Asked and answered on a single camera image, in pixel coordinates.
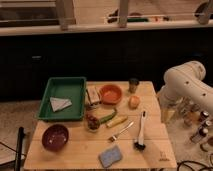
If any orange apple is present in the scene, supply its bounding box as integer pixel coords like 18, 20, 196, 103
128, 96, 140, 109

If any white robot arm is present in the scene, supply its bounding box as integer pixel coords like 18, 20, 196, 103
157, 61, 213, 122

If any orange bowl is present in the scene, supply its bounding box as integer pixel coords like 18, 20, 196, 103
99, 84, 122, 105

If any purple bowl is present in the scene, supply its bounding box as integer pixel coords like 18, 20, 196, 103
42, 124, 69, 152

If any sandwich toy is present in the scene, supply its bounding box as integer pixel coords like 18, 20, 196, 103
87, 86, 100, 105

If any green pepper toy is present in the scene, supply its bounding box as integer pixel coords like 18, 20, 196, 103
99, 109, 117, 124

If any green plastic tray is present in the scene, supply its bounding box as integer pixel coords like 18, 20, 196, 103
37, 77, 86, 121

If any small cup with red contents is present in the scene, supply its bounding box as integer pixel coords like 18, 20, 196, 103
86, 115, 100, 131

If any silver fork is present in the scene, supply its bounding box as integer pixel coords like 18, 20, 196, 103
108, 121, 134, 142

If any folded grey cloth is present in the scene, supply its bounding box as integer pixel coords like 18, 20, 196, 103
50, 97, 72, 112

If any white black dish brush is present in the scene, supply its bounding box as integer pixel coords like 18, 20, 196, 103
134, 111, 146, 151

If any blue sponge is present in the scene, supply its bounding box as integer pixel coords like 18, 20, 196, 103
98, 145, 123, 168

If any black pole stand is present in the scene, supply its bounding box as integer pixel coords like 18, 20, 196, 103
14, 127, 25, 171

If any brown spice bottle upper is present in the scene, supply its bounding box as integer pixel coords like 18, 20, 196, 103
198, 111, 209, 122

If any brown spice bottle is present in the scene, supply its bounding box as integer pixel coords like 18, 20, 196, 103
190, 128, 208, 143
198, 111, 209, 122

